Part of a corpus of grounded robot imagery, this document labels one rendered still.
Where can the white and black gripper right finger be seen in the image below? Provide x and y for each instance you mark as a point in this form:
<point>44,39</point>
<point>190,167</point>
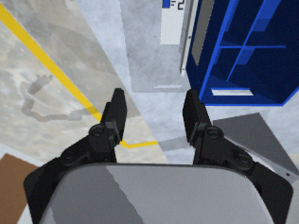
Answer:
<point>213,149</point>

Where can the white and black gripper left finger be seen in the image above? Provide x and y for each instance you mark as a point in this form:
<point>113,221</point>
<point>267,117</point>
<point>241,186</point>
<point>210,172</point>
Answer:
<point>97,147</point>

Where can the white paper pick list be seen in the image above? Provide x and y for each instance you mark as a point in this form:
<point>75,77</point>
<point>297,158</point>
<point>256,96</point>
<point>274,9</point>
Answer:
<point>172,21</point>

